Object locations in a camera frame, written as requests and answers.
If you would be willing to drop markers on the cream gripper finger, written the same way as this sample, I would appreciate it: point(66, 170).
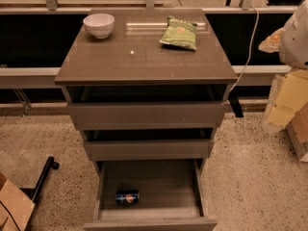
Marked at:
point(272, 42)

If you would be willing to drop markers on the blue pepsi can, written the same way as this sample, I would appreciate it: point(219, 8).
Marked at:
point(127, 198)

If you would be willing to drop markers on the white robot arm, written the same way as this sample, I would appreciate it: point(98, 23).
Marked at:
point(291, 41)

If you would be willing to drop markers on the grey drawer cabinet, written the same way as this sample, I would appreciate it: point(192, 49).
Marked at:
point(131, 65)

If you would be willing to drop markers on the grey top drawer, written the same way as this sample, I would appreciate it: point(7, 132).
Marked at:
point(146, 115)

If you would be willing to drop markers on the grey middle drawer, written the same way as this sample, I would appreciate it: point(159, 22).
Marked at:
point(148, 150)

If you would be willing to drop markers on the grey open bottom drawer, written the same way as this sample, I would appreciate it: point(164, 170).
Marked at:
point(171, 197)

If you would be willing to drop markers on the cardboard box right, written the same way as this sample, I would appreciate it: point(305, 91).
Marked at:
point(298, 132)

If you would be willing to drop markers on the cardboard box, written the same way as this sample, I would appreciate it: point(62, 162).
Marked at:
point(298, 132)
point(16, 205)

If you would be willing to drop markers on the green chip bag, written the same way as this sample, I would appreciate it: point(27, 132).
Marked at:
point(180, 33)

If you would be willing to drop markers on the white ceramic bowl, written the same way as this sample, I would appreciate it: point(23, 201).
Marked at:
point(99, 25)

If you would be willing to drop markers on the black chair leg with caster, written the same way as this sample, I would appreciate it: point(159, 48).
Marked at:
point(34, 192)

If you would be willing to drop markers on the cardboard box bottom left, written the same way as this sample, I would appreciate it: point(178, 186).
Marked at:
point(16, 205)

